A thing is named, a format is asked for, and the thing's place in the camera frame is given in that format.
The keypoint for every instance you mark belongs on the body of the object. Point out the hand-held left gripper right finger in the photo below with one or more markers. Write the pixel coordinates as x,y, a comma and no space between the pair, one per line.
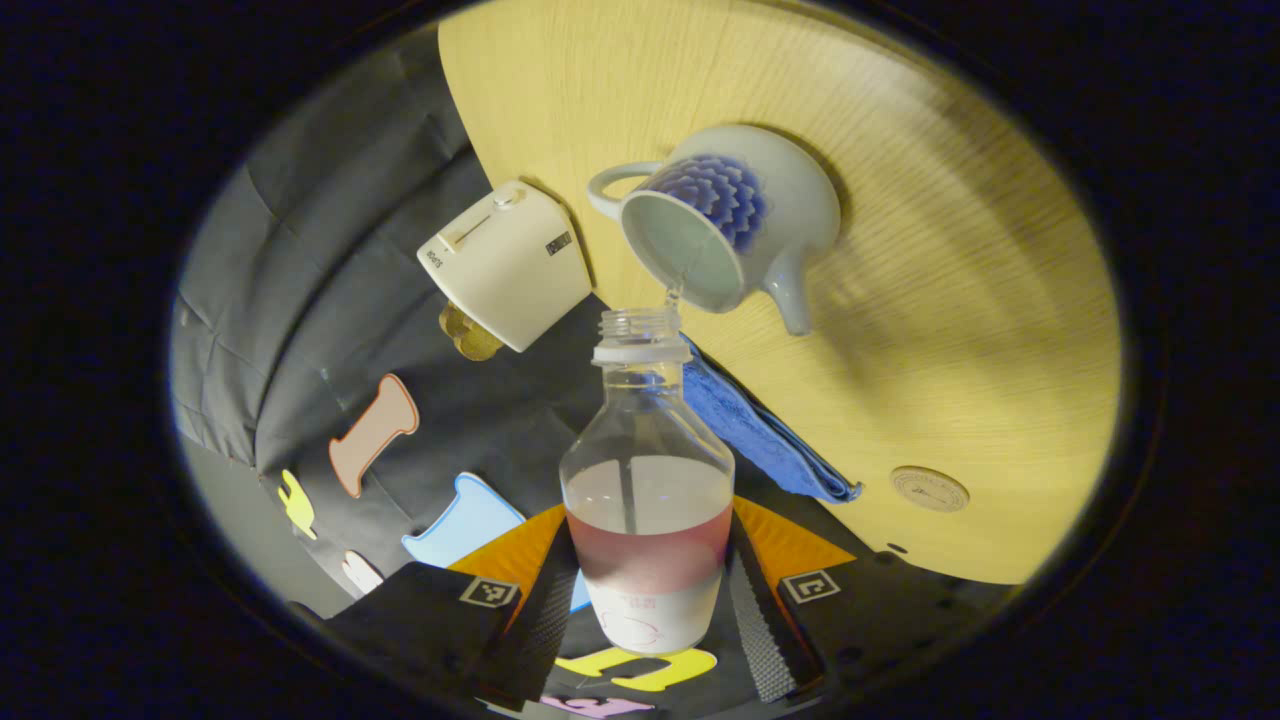
755,630

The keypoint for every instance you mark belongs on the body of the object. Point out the white teacup blue pattern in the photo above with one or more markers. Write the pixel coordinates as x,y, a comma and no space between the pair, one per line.
780,200

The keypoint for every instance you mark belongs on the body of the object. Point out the blue towel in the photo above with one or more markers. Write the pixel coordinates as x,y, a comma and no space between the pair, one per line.
770,440

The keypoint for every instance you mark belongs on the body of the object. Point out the round beige coaster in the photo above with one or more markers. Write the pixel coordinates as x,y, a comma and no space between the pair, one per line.
930,489

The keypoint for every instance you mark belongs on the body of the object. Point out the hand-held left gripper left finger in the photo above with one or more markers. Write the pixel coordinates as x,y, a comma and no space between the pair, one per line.
545,630

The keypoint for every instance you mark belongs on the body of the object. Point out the white toaster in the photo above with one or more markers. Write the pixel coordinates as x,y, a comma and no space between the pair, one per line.
510,270

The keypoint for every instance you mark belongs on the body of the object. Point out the brown toast slices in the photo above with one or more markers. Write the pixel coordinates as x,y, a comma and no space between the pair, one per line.
470,335

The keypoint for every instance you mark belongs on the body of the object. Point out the clear water bottle pink label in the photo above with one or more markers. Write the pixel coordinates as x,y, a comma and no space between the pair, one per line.
645,540

